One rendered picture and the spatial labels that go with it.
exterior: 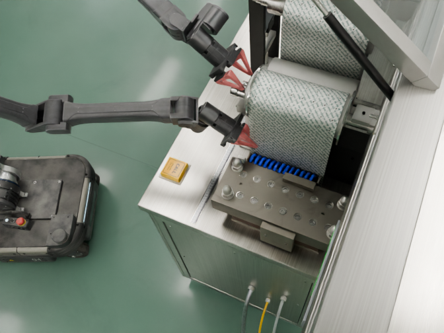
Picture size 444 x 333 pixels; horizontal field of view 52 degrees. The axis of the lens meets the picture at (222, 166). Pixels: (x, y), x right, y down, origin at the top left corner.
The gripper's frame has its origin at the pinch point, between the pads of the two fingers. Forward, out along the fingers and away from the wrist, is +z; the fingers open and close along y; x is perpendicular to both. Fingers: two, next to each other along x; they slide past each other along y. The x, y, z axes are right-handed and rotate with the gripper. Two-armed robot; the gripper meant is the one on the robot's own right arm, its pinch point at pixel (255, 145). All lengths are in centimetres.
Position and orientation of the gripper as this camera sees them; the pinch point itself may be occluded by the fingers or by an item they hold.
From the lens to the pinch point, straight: 136.7
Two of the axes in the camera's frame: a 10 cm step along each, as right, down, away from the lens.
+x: 3.9, -2.6, -8.9
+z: 8.3, 5.3, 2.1
